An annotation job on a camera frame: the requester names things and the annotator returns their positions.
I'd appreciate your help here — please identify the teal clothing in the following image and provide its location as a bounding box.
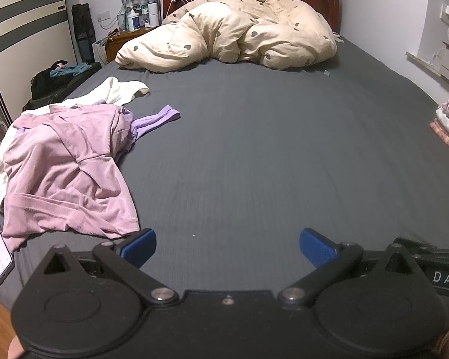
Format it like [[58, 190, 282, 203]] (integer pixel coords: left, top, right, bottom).
[[49, 63, 92, 79]]

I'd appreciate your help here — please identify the white knit cardigan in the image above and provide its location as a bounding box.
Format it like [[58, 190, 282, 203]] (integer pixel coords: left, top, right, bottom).
[[0, 77, 150, 212]]

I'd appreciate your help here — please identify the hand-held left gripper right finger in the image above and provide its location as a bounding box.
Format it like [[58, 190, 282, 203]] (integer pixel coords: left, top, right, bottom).
[[277, 227, 431, 306]]

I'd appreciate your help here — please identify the white cylinder humidifier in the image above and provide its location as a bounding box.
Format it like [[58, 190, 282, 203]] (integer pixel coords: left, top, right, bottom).
[[148, 2, 161, 27]]

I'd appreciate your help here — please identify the white lotion bottle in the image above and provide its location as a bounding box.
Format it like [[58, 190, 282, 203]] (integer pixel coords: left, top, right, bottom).
[[127, 7, 141, 32]]

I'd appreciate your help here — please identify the white grey striped wardrobe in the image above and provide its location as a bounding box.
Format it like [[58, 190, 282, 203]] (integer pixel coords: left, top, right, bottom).
[[0, 0, 79, 128]]

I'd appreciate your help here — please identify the pink plaid folded garment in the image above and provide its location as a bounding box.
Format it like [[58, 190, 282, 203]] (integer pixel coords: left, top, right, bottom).
[[430, 120, 449, 166]]

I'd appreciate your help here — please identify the beige heart print duvet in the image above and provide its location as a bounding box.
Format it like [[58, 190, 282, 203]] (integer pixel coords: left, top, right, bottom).
[[115, 0, 338, 72]]

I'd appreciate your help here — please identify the black duffel bag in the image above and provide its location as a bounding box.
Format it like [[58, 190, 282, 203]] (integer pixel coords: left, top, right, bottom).
[[22, 60, 101, 111]]

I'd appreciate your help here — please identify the black upright bag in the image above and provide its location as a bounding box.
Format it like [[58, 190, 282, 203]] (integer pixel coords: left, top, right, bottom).
[[72, 4, 97, 64]]

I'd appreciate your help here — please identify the purple camisole top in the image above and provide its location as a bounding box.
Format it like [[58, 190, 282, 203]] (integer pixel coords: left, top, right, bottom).
[[15, 105, 181, 146]]

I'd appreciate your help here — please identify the pink top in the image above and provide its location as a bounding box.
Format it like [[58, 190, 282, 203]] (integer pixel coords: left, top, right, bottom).
[[2, 105, 141, 251]]

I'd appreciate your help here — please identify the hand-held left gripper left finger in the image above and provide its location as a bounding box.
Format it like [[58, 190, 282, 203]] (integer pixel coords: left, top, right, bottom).
[[34, 228, 180, 306]]

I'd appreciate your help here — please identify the wooden nightstand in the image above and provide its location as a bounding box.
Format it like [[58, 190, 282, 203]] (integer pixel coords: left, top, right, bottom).
[[105, 26, 161, 64]]

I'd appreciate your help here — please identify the white paper bag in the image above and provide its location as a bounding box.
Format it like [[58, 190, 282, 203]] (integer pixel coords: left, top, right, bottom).
[[92, 39, 109, 64]]

